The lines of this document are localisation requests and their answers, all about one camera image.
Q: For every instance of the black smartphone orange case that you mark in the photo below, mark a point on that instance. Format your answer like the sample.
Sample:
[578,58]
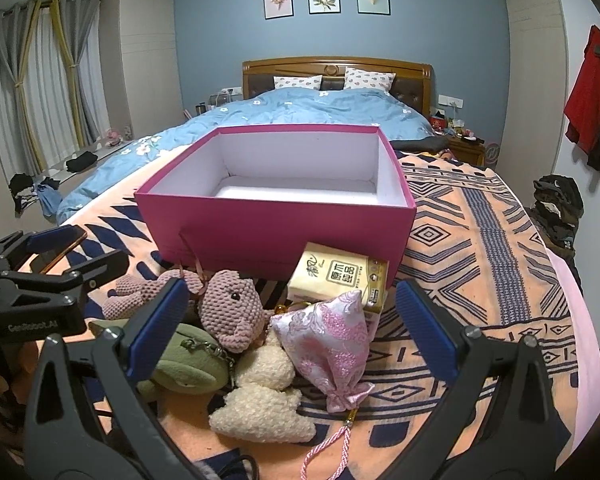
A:
[55,259]

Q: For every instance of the pink knitted plush toy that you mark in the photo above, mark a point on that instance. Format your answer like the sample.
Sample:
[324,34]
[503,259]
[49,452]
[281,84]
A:
[230,310]

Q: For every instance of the cream knitted plush toy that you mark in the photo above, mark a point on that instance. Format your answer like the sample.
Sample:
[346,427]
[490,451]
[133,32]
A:
[260,410]

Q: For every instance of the framed pink flower picture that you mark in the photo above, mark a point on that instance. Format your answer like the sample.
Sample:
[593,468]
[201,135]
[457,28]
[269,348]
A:
[278,0]

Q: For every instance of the white dotted pillow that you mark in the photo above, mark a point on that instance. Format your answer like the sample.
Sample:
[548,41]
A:
[370,79]
[297,83]

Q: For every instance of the red box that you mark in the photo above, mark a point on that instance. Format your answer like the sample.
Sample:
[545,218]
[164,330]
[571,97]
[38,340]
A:
[437,122]

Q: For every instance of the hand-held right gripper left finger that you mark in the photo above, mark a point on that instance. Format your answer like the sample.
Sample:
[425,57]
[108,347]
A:
[155,320]

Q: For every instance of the pink bed sheet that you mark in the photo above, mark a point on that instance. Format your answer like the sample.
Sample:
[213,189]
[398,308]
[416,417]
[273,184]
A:
[577,320]

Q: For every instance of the orange patterned blanket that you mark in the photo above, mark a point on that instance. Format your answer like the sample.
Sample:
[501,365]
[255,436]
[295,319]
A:
[480,285]

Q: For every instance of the pink cardboard box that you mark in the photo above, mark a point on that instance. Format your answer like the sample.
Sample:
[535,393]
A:
[260,240]

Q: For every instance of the wooden bed headboard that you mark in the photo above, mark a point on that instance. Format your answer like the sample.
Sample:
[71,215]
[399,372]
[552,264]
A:
[300,67]

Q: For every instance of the pile of dark clothes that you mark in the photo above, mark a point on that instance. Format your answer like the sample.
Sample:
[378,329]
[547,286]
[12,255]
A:
[555,210]

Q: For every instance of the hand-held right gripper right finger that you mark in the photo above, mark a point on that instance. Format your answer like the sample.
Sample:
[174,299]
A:
[425,325]

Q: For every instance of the pink round fan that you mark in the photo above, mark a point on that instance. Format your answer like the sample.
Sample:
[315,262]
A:
[491,155]

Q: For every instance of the white double wall socket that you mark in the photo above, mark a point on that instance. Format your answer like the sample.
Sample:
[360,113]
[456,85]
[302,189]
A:
[451,100]

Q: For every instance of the black cloth on bed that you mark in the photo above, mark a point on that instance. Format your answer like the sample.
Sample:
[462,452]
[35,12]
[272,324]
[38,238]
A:
[425,146]

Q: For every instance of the blue floral duvet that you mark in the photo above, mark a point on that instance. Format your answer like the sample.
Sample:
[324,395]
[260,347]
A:
[305,107]

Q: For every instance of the black folded cloth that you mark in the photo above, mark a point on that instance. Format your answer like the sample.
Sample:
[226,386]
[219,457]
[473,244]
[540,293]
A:
[80,162]

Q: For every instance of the wooden nightstand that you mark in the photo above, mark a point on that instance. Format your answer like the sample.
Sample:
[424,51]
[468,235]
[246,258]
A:
[467,152]

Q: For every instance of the green plush toy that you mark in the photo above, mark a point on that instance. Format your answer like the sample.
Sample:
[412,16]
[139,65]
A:
[190,370]

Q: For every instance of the black and white clothes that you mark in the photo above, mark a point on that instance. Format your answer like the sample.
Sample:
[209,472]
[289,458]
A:
[22,190]

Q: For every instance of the pink embroidered tassel pouch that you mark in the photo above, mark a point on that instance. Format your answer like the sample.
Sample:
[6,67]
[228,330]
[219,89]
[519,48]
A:
[330,345]

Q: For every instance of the blue cloth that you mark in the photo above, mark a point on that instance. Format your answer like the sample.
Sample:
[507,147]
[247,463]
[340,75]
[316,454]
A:
[50,200]

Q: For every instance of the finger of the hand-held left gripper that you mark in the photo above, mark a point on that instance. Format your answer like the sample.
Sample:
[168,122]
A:
[55,239]
[105,265]

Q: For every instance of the grey curtain yellow trim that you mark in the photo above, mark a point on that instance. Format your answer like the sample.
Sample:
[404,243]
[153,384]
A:
[7,75]
[82,60]

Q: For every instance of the red jacket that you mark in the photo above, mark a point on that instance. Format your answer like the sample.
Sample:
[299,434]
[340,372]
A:
[587,95]

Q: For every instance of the small pink toy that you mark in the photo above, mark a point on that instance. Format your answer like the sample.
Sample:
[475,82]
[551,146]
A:
[113,136]

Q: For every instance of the white sheer curtain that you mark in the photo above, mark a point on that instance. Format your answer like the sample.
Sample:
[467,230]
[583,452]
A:
[50,90]

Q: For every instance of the yellow tissue pack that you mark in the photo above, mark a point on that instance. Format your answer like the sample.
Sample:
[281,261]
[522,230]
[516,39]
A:
[330,272]

